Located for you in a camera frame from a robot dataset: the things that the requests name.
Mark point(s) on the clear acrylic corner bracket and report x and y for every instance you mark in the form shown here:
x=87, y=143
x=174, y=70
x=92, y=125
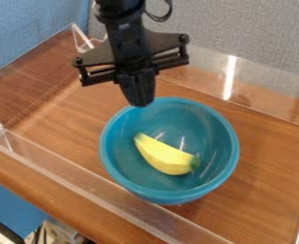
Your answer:
x=84, y=43

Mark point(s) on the clear acrylic back barrier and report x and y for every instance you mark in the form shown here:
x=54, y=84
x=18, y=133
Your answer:
x=245, y=82

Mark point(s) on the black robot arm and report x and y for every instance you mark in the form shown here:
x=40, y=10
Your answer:
x=122, y=7

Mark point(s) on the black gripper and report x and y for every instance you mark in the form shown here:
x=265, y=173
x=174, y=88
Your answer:
x=132, y=56

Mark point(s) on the clear acrylic barrier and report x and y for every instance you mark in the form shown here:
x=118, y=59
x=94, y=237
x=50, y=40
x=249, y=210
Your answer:
x=245, y=82
x=86, y=200

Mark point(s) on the blue plastic bowl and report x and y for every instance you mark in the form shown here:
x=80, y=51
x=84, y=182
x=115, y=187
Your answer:
x=191, y=127

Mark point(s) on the yellow toy banana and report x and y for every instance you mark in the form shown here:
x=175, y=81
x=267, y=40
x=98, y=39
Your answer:
x=164, y=157

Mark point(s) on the clear acrylic front barrier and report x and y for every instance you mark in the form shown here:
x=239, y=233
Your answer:
x=86, y=200

